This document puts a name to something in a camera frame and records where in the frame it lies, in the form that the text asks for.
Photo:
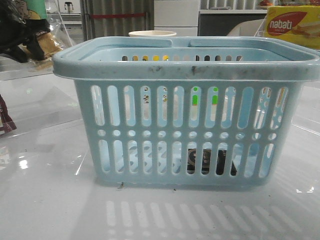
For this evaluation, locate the yellow nabati wafer box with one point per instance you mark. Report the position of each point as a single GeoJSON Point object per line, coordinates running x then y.
{"type": "Point", "coordinates": [303, 14]}

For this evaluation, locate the light blue plastic basket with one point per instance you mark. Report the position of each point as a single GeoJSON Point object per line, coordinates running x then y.
{"type": "Point", "coordinates": [146, 101]}

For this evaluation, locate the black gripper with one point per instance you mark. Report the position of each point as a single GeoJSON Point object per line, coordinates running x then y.
{"type": "Point", "coordinates": [14, 30]}

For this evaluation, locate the white cabinet background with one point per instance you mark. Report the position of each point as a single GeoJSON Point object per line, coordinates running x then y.
{"type": "Point", "coordinates": [179, 16]}

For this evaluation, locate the clear acrylic shelf left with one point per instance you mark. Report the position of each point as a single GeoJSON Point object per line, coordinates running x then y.
{"type": "Point", "coordinates": [11, 69]}

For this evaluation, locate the green yellow cartoon can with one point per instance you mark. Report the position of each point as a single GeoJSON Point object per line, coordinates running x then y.
{"type": "Point", "coordinates": [31, 9]}

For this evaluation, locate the white paper cup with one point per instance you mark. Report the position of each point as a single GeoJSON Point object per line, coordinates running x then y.
{"type": "Point", "coordinates": [152, 33]}

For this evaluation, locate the packaged bread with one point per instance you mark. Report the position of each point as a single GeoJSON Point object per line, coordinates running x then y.
{"type": "Point", "coordinates": [49, 45]}

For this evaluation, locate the dark red snack packet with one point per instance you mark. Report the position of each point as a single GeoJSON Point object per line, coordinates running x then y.
{"type": "Point", "coordinates": [6, 123]}

